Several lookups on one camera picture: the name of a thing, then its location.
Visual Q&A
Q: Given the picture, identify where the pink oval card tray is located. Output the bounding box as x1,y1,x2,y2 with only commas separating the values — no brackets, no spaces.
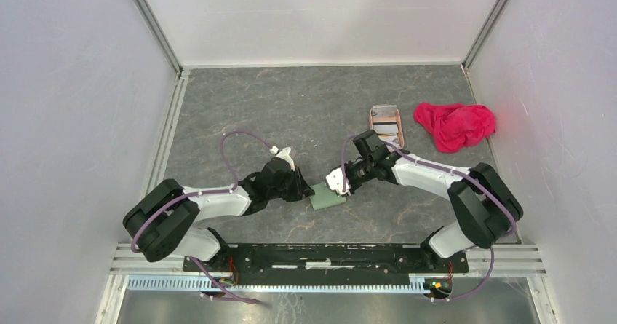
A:
369,104,405,149

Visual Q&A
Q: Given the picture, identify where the aluminium frame rail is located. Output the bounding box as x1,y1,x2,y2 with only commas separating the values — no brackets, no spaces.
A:
96,0,560,324

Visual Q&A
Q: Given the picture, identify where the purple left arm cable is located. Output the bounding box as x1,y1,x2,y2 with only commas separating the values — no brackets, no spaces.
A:
130,130,278,306

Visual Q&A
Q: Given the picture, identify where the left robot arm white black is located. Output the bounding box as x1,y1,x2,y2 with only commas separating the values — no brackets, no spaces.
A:
122,157,315,272

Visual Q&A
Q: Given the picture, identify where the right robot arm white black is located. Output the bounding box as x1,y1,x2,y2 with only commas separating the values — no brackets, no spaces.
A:
326,130,524,272

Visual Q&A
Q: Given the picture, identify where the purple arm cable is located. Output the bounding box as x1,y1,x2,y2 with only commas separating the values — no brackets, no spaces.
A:
340,134,519,304
130,130,278,306

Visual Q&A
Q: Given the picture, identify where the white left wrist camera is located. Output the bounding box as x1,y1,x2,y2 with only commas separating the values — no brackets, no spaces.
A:
269,146,295,171

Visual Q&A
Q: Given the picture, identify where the crumpled red cloth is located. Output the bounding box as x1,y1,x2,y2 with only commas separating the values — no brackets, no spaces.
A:
413,102,496,154

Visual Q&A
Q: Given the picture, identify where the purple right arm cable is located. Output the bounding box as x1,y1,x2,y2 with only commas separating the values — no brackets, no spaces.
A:
340,134,519,304

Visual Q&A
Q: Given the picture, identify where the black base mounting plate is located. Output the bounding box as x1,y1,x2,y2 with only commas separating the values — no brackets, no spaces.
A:
203,243,469,286

